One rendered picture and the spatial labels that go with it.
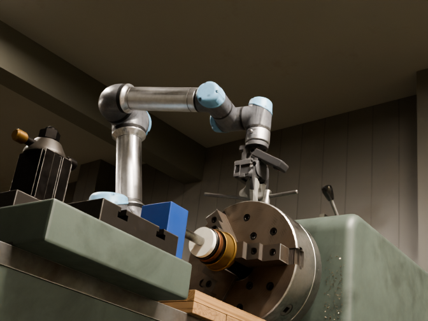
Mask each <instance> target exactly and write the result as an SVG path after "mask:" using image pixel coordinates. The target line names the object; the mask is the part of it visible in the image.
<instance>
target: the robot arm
mask: <svg viewBox="0 0 428 321"><path fill-rule="evenodd" d="M98 105H99V111H100V112H101V115H102V116H103V117H104V118H105V119H106V120H107V121H108V122H109V123H111V125H112V138H113V140H114V141H116V186H115V193H114V192H95V193H93V194H92V195H91V196H90V197H89V200H92V199H99V198H105V199H107V200H109V201H111V202H113V203H115V204H117V205H119V206H121V207H122V209H121V210H128V211H130V212H132V213H134V214H136V215H138V216H141V209H142V206H143V205H144V204H143V203H142V156H141V142H142V141H144V140H145V138H146V135H147V132H149V131H150V128H151V125H152V121H151V118H150V116H149V114H148V112H147V111H185V112H205V113H209V114H210V124H211V126H212V129H213V130H214V131H215V132H233V131H246V137H245V145H243V146H239V150H240V151H241V152H242V158H241V160H237V161H235V162H234V173H233V177H235V178H236V179H237V180H239V181H240V182H241V183H243V184H244V185H246V187H245V188H243V189H242V190H240V192H239V196H240V197H243V198H247V199H250V200H251V201H258V197H259V196H263V195H264V190H266V189H268V187H269V169H268V166H267V165H269V166H271V167H273V168H274V169H275V170H276V171H281V172H283V173H285V172H286V171H287V170H288V168H289V166H288V165H286V163H285V162H284V160H282V159H277V158H276V157H273V156H272V155H269V154H268V153H266V152H267V151H268V146H269V141H270V134H271V133H270V132H271V119H272V116H273V114H272V107H273V105H272V102H271V101H270V100H269V99H267V98H265V97H255V98H252V99H251V100H250V102H249V104H248V106H244V107H235V106H234V105H233V104H232V103H231V101H230V100H229V98H228V97H227V96H226V95H225V93H224V91H223V90H222V88H220V87H219V86H218V85H217V84H216V83H215V82H206V83H203V84H202V85H200V86H199V88H193V87H134V86H133V85H131V84H129V83H120V84H115V85H111V86H109V87H108V88H106V89H104V91H103V92H102V93H101V95H100V97H99V103H98ZM259 182H260V184H259ZM260 201H262V200H260Z"/></svg>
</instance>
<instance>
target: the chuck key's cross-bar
mask: <svg viewBox="0 0 428 321"><path fill-rule="evenodd" d="M294 194H298V191H297V190H292V191H288V192H281V193H277V194H270V195H269V198H270V199H272V198H276V197H283V196H290V195H294ZM204 196H207V197H219V198H225V199H237V200H243V201H250V199H247V198H243V197H240V196H233V195H226V194H214V193H207V192H205V193H204ZM262 199H263V196H259V197H258V201H260V200H262Z"/></svg>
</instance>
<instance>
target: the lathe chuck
mask: <svg viewBox="0 0 428 321"><path fill-rule="evenodd" d="M224 211H225V214H226V215H227V218H228V220H229V222H230V224H231V227H232V229H233V231H234V233H235V235H236V238H237V240H238V242H239V241H244V242H245V243H247V244H250V243H261V244H262V245H272V244H278V243H281V244H282V245H284V246H286V247H287V248H289V249H292V248H295V249H300V252H301V265H300V268H299V265H297V264H291V265H284V266H271V267H258V268H254V269H253V271H252V272H251V273H250V274H249V275H248V276H247V277H246V278H245V279H243V271H244V268H245V266H244V265H242V264H240V263H238V262H236V261H235V262H234V264H233V265H231V266H230V267H227V268H226V269H227V270H228V271H230V272H232V273H233V274H235V275H236V276H238V278H239V279H241V280H238V281H236V282H235V283H234V285H233V287H232V289H231V291H230V293H229V294H228V296H227V298H226V300H225V301H224V302H225V303H227V304H230V305H231V306H234V307H236V308H238V309H241V310H243V311H245V312H247V313H250V314H252V315H255V316H256V317H259V318H261V319H263V320H266V321H290V320H291V319H292V318H293V317H294V316H295V315H296V314H297V313H298V311H299V310H300V309H301V308H302V306H303V304H304V303H305V301H306V299H307V297H308V295H309V293H310V290H311V287H312V285H313V280H314V275H315V254H314V250H313V246H312V244H311V241H310V238H309V236H308V235H307V233H306V231H305V230H304V229H303V228H302V227H301V226H300V225H299V224H298V223H297V222H296V221H295V220H293V219H292V218H290V217H289V216H288V215H286V214H284V212H282V211H280V210H279V209H278V208H276V207H274V206H273V205H271V204H268V203H265V202H262V201H243V202H240V203H236V204H233V205H231V206H229V207H227V208H225V209H224ZM189 263H190V264H191V265H192V270H191V276H190V285H189V290H197V291H200V292H202V293H203V291H204V289H205V288H204V287H202V286H201V284H202V282H203V280H204V278H205V276H206V274H204V273H203V272H202V271H203V269H204V267H205V264H203V263H201V262H200V261H199V259H197V258H196V257H194V255H193V254H192V253H190V257H189ZM288 304H291V305H292V309H291V310H290V311H289V312H288V313H287V314H286V315H281V314H280V313H281V310H282V309H283V308H284V307H285V306H286V305H288Z"/></svg>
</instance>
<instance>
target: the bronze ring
mask: <svg viewBox="0 0 428 321"><path fill-rule="evenodd" d="M209 229H211V230H212V231H213V232H214V233H215V235H216V238H217V242H216V245H215V248H214V249H213V251H212V253H210V254H209V255H208V256H206V257H202V258H200V257H196V256H194V257H196V258H197V259H199V261H200V262H201V263H203V264H205V266H206V267H207V268H208V269H210V270H212V271H222V270H224V269H226V268H228V267H230V266H231V265H233V264H234V262H235V260H234V258H235V256H236V252H237V244H236V240H235V239H234V237H233V236H232V235H231V234H229V233H227V232H222V231H219V230H216V229H212V228H209Z"/></svg>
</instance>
